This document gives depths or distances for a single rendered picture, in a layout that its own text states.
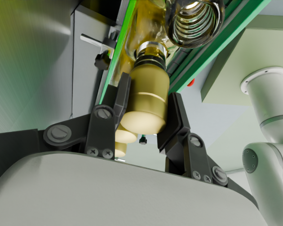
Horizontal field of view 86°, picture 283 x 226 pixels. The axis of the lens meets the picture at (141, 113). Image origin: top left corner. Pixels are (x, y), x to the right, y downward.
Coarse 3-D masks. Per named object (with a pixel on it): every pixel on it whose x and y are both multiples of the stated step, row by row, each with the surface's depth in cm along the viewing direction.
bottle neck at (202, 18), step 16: (176, 0) 7; (192, 0) 7; (208, 0) 7; (176, 16) 8; (192, 16) 10; (208, 16) 8; (224, 16) 7; (176, 32) 8; (192, 32) 9; (208, 32) 8
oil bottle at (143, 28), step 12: (144, 0) 14; (144, 12) 14; (156, 12) 14; (132, 24) 15; (144, 24) 13; (156, 24) 14; (132, 36) 15; (144, 36) 14; (156, 36) 14; (132, 48) 15; (168, 48) 15; (132, 60) 17; (168, 60) 16
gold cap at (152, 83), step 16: (144, 80) 11; (160, 80) 11; (128, 96) 11; (144, 96) 10; (160, 96) 10; (128, 112) 10; (144, 112) 9; (160, 112) 10; (128, 128) 11; (144, 128) 11; (160, 128) 11
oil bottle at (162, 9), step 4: (148, 0) 13; (152, 0) 12; (156, 0) 12; (160, 0) 12; (164, 0) 11; (152, 4) 12; (156, 4) 12; (160, 4) 12; (164, 4) 12; (188, 4) 14; (156, 8) 12; (160, 8) 12; (164, 8) 12; (160, 12) 13; (164, 12) 12
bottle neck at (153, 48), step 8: (144, 48) 14; (152, 48) 13; (160, 48) 14; (144, 56) 13; (152, 56) 13; (160, 56) 13; (136, 64) 13; (144, 64) 12; (152, 64) 12; (160, 64) 12
